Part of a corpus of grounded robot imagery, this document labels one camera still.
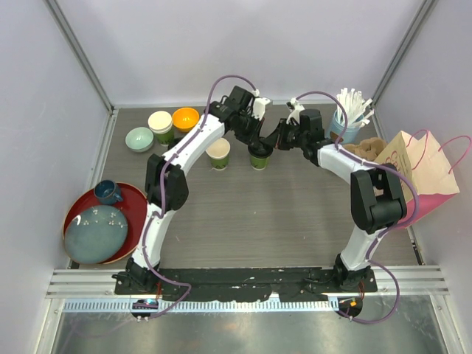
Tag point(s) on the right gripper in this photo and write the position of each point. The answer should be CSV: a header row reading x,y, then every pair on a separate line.
x,y
277,136

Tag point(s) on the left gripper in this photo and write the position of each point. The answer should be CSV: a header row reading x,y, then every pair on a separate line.
x,y
255,133

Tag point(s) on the green paper cup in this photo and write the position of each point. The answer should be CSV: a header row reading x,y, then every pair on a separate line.
x,y
218,153
259,161

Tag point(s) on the black cup lid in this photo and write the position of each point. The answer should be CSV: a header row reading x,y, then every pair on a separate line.
x,y
261,152

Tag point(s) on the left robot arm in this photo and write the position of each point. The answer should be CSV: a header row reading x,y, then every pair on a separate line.
x,y
166,186

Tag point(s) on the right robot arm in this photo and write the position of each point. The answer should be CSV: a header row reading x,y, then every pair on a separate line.
x,y
376,196

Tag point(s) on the orange bowl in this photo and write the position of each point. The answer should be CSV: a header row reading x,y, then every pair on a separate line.
x,y
185,119

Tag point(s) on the bundle of white straws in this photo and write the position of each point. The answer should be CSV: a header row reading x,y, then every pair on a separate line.
x,y
353,109

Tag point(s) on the brown cardboard cup carrier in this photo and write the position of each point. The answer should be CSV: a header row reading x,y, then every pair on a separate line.
x,y
368,149

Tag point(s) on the pale green bowl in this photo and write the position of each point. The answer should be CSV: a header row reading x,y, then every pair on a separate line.
x,y
139,139

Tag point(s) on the red round tray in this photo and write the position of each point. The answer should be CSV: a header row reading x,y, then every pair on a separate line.
x,y
133,206

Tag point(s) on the kraft pink paper bag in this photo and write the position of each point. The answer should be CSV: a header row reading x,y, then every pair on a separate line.
x,y
421,159

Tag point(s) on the dark blue ceramic cup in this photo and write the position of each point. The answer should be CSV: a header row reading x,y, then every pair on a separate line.
x,y
108,192

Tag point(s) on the blue-grey ceramic plate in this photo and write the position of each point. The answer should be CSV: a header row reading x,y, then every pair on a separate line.
x,y
95,234

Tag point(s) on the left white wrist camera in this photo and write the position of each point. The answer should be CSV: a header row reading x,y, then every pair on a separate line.
x,y
260,106

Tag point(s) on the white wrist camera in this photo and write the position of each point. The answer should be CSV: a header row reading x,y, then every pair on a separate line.
x,y
260,106
295,108

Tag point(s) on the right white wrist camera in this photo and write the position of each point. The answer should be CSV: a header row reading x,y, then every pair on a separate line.
x,y
295,108

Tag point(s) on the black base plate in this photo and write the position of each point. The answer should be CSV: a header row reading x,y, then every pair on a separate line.
x,y
241,284

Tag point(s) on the aluminium frame rail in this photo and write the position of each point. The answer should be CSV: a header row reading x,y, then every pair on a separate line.
x,y
85,290

